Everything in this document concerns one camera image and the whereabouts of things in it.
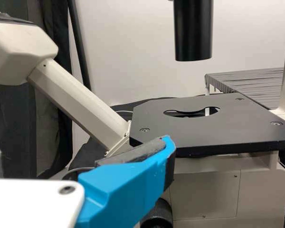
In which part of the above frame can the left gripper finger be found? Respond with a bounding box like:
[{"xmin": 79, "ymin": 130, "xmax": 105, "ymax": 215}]
[{"xmin": 75, "ymin": 134, "xmax": 177, "ymax": 228}]

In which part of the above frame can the black platform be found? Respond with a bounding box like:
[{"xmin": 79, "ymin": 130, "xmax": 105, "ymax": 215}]
[{"xmin": 204, "ymin": 67, "xmax": 285, "ymax": 110}]

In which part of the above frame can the cream microscope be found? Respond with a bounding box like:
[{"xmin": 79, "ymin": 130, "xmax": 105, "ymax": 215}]
[{"xmin": 0, "ymin": 0, "xmax": 285, "ymax": 228}]

